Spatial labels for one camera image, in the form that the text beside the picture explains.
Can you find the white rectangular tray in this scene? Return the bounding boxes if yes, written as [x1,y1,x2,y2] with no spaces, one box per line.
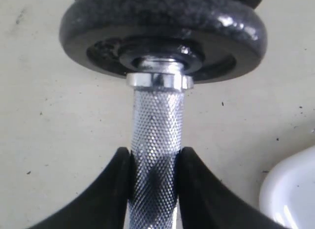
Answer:
[259,146,315,229]

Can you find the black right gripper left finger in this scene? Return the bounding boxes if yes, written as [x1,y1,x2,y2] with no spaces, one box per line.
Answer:
[31,147,132,229]

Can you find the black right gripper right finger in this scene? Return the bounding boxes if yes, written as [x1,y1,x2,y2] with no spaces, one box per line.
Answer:
[177,147,283,229]

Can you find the chrome dumbbell with black plates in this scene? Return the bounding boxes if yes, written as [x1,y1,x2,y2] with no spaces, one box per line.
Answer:
[59,0,267,229]

